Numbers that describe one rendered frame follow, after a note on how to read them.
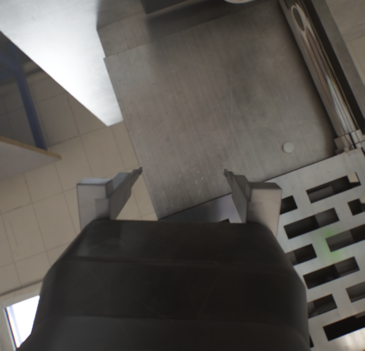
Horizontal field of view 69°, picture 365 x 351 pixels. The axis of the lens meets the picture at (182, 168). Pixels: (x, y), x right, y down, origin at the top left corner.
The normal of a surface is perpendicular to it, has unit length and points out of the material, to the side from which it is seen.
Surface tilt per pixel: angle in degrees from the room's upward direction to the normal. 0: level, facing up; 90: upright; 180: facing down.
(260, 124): 90
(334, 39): 90
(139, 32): 90
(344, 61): 90
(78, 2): 0
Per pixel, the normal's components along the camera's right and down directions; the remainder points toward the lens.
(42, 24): 0.33, 0.94
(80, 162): -0.02, -0.11
